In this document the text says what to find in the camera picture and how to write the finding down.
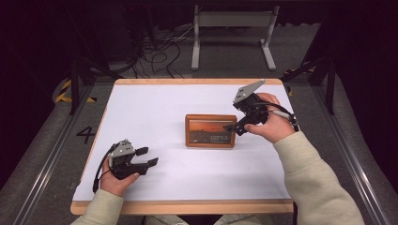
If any wooden picture frame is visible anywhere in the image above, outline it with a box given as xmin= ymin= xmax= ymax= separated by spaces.
xmin=184 ymin=113 xmax=238 ymax=149

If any tangle of black floor cables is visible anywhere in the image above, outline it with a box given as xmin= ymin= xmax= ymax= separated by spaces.
xmin=132 ymin=22 xmax=195 ymax=80

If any aluminium floor rail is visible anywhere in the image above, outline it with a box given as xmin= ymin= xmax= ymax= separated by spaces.
xmin=313 ymin=83 xmax=392 ymax=225
xmin=11 ymin=83 xmax=96 ymax=225

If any person's right leg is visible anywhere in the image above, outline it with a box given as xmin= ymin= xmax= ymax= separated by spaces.
xmin=215 ymin=213 xmax=277 ymax=225

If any person's right hand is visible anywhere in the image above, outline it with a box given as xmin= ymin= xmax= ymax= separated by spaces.
xmin=243 ymin=92 xmax=297 ymax=145

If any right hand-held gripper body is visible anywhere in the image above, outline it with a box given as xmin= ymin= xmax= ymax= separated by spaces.
xmin=232 ymin=79 xmax=269 ymax=126

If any grey metal stand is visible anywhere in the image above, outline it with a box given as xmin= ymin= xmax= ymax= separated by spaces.
xmin=191 ymin=4 xmax=281 ymax=71

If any person's left leg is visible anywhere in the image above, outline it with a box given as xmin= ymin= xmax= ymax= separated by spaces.
xmin=144 ymin=215 xmax=191 ymax=225

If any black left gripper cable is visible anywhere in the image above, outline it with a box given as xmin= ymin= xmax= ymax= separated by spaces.
xmin=92 ymin=144 xmax=115 ymax=194

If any person's leg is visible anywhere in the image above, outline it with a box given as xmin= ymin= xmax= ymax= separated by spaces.
xmin=215 ymin=213 xmax=277 ymax=225
xmin=144 ymin=215 xmax=191 ymax=225

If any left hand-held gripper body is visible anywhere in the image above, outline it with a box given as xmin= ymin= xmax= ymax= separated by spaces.
xmin=108 ymin=139 xmax=150 ymax=181

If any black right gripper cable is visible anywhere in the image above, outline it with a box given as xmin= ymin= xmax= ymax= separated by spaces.
xmin=255 ymin=101 xmax=300 ymax=132

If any person's left hand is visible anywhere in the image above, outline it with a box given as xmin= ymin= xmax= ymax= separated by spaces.
xmin=99 ymin=157 xmax=141 ymax=198

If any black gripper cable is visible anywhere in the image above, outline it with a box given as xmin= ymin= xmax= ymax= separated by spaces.
xmin=255 ymin=101 xmax=300 ymax=132
xmin=92 ymin=144 xmax=115 ymax=194

